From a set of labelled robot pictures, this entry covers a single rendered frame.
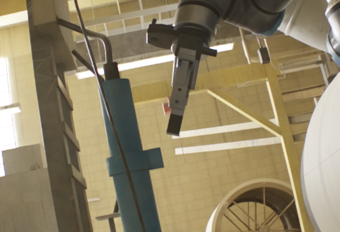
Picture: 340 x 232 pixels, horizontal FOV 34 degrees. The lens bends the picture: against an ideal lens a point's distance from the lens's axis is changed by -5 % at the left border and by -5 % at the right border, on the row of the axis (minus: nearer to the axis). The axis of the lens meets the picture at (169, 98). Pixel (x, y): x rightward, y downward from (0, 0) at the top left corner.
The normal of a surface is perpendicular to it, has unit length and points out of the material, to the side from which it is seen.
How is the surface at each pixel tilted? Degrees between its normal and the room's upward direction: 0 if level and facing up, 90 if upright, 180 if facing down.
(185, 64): 111
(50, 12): 90
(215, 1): 98
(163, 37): 155
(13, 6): 90
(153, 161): 97
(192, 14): 78
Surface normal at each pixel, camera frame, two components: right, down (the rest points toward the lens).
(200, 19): 0.25, -0.36
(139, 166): 0.48, -0.25
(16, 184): 0.00, -0.29
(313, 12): -0.18, 0.06
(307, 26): -0.36, 0.50
